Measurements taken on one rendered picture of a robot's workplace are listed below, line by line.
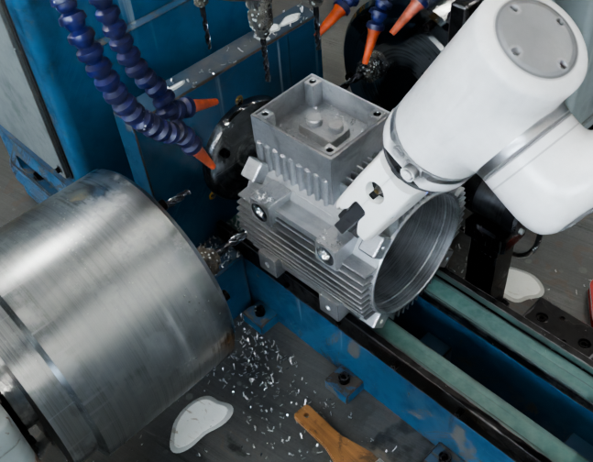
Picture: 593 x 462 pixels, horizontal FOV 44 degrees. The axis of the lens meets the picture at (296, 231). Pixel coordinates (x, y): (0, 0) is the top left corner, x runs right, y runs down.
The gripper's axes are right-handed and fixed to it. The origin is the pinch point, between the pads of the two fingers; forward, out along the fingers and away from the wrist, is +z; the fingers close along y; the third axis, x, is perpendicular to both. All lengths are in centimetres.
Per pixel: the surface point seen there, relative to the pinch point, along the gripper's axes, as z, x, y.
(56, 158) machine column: 29.0, 33.1, -12.6
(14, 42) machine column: 13.1, 41.5, -12.3
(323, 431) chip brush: 24.3, -16.7, -9.4
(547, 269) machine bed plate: 22.3, -21.8, 31.8
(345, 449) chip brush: 22.6, -19.8, -9.4
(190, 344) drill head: 4.8, 0.8, -20.7
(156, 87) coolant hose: -2.7, 21.7, -9.5
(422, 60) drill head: 7.2, 10.9, 26.6
